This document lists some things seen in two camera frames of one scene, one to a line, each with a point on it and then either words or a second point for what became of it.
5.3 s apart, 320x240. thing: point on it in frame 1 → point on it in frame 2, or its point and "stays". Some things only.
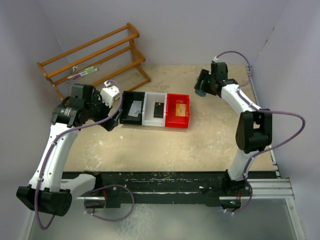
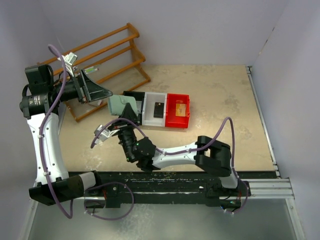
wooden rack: x=111 y=57 stays
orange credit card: x=180 y=110 stays
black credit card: x=158 y=111 stays
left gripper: x=107 y=120 → x=83 y=86
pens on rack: x=87 y=70 stays
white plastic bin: x=150 y=99 stays
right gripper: x=201 y=83 → x=124 y=126
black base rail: x=121 y=188 stays
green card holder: x=200 y=93 → x=117 y=103
